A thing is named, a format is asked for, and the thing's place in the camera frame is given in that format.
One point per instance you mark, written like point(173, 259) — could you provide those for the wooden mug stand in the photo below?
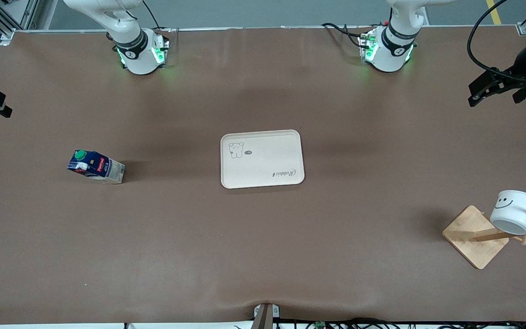
point(473, 242)

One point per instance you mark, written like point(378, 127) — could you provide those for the small green circuit board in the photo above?
point(320, 325)

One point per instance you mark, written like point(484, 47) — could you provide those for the brown table cover sheet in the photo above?
point(263, 256)

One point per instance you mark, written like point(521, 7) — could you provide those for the cream tray with rabbit print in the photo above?
point(263, 164)

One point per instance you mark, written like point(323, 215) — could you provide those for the blue milk carton green cap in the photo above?
point(96, 168)

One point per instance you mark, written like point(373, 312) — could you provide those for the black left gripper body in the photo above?
point(520, 71)

